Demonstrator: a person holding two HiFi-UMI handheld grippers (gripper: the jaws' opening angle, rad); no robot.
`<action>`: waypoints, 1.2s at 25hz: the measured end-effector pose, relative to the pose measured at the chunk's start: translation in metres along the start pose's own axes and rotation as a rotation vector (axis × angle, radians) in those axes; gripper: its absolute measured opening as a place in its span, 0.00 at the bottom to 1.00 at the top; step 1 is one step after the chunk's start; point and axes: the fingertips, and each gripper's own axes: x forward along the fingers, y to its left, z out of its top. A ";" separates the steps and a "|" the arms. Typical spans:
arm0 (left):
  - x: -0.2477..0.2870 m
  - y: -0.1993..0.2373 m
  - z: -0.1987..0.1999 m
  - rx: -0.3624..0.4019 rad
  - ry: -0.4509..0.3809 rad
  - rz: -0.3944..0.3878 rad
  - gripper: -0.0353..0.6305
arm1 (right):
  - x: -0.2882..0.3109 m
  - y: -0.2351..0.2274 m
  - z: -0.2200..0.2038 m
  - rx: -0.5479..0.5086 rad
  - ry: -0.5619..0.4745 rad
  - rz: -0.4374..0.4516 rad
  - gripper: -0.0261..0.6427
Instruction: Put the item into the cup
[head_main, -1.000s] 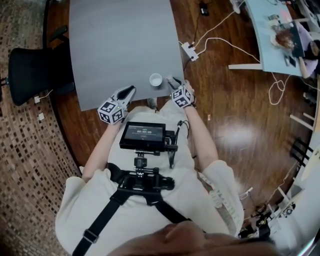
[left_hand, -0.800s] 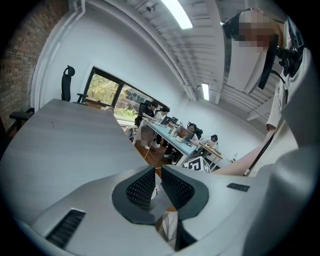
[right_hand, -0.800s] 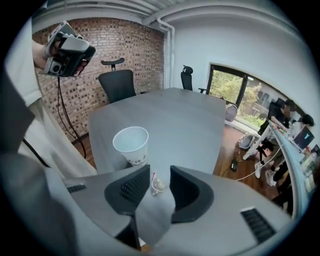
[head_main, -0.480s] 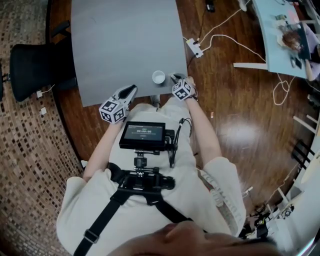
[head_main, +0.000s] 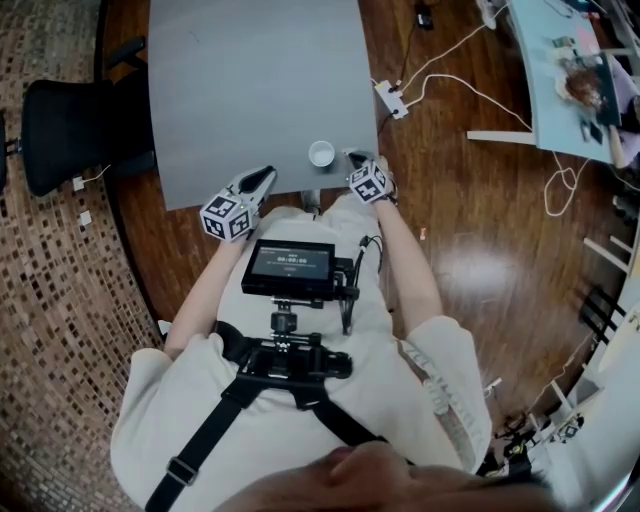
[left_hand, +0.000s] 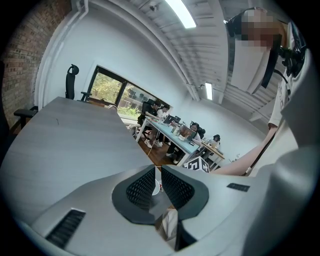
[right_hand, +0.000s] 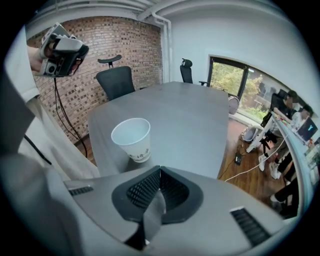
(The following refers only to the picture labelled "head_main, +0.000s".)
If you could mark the person's left forearm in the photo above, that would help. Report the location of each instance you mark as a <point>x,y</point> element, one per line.
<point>210,295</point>

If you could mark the black office chair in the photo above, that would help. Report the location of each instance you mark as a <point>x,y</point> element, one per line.
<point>75,135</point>

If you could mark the light blue desk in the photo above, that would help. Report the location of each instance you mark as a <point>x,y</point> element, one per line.
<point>550,100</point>

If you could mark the black chest monitor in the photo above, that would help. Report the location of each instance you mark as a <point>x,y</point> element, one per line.
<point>290,265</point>

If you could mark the white paper cup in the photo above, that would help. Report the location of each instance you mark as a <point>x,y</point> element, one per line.
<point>321,154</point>

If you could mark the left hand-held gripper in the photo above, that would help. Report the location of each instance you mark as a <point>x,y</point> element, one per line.
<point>226,217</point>

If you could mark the black chest camera mount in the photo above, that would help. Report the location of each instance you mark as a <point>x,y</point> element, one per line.
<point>292,350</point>

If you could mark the person's right forearm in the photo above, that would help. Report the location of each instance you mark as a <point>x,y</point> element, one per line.
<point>407,260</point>

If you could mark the black chair legs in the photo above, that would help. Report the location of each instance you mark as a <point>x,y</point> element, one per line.
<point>602,315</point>

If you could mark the black power adapter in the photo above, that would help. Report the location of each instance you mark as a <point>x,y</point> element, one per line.
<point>425,18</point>

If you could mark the white round table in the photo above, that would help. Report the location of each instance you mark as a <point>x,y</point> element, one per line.
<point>605,425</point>

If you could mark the person's face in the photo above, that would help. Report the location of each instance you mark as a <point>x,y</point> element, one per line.
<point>380,480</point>

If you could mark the white power strip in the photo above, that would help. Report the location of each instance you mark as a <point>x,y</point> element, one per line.
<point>391,99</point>

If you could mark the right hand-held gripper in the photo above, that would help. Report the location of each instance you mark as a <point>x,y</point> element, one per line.
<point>369,182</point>

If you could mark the white power adapter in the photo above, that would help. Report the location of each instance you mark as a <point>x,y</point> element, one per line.
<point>86,220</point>
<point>80,183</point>

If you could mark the person's cream shirt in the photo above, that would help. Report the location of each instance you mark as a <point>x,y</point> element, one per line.
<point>300,415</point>

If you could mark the person's grey shoe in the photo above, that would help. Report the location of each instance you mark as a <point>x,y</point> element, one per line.
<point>312,201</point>

